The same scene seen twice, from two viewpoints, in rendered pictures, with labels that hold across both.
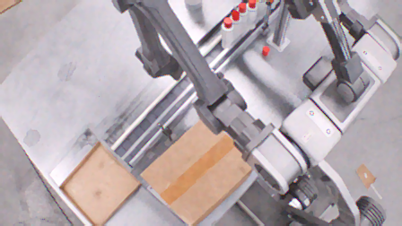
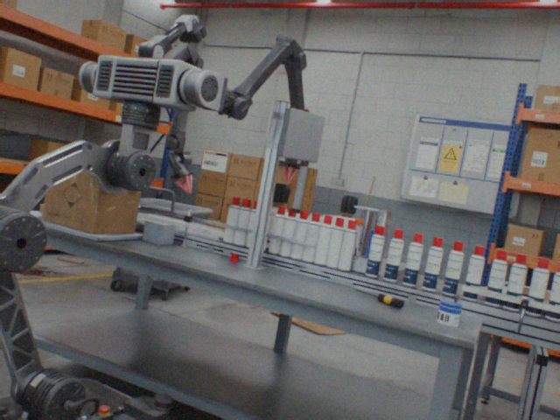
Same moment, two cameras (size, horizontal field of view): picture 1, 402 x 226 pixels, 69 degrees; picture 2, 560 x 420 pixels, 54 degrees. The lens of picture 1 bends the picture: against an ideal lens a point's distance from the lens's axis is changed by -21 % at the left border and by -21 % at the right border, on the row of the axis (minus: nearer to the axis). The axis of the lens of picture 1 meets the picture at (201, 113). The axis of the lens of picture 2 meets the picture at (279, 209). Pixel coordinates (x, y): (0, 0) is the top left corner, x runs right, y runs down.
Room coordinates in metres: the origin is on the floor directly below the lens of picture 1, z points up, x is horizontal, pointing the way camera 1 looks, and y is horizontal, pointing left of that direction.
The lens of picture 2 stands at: (-0.13, -2.42, 1.19)
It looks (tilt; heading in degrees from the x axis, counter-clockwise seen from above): 3 degrees down; 64
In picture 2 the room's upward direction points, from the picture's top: 10 degrees clockwise
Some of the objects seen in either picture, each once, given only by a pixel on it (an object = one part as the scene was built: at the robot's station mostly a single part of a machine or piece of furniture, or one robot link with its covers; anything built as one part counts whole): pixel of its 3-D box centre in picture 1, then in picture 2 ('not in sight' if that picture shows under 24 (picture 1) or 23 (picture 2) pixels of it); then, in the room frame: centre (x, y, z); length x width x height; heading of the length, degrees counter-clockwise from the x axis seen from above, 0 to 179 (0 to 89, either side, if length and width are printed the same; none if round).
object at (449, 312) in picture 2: not in sight; (449, 313); (1.20, -1.09, 0.87); 0.07 x 0.07 x 0.07
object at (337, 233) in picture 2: not in sight; (336, 242); (1.09, -0.52, 0.98); 0.05 x 0.05 x 0.20
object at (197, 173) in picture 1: (199, 177); (94, 196); (0.21, 0.03, 0.99); 0.30 x 0.24 x 0.27; 126
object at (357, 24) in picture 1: (356, 25); (220, 95); (0.50, -0.52, 1.45); 0.09 x 0.08 x 0.12; 124
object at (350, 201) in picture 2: not in sight; (346, 222); (1.45, -0.02, 1.04); 0.09 x 0.09 x 0.29
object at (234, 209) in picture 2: (227, 33); (233, 220); (0.78, -0.15, 0.98); 0.05 x 0.05 x 0.20
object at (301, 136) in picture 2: not in sight; (297, 136); (0.89, -0.41, 1.38); 0.17 x 0.10 x 0.19; 6
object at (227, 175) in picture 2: not in sight; (251, 219); (2.42, 3.40, 0.70); 1.20 x 0.82 x 1.39; 130
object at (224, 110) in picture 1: (223, 115); not in sight; (0.28, -0.06, 1.43); 0.10 x 0.05 x 0.09; 34
